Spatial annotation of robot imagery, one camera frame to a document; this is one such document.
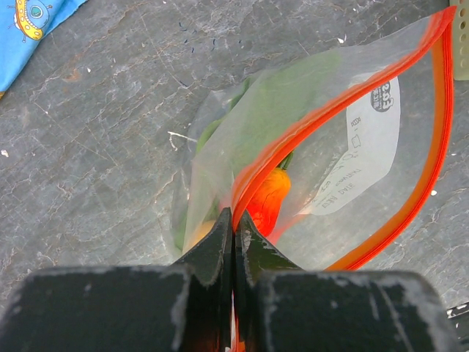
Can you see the red strawberry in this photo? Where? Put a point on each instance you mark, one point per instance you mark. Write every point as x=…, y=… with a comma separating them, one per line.
x=265, y=204

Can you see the pale green plastic basket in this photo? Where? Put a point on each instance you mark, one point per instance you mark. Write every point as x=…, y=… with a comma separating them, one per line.
x=460, y=39

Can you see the clear zip top bag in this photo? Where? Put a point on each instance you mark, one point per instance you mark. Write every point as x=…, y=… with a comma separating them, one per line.
x=363, y=164

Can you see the small orange mango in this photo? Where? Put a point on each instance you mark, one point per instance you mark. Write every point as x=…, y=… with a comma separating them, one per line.
x=199, y=233

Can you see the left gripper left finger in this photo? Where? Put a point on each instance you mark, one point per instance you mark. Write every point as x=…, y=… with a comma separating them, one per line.
x=185, y=306

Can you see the blue patterned cloth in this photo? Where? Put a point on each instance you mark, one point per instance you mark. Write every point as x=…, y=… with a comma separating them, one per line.
x=24, y=23

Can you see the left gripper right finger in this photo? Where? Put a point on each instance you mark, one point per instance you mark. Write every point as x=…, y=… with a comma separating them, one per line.
x=281, y=307

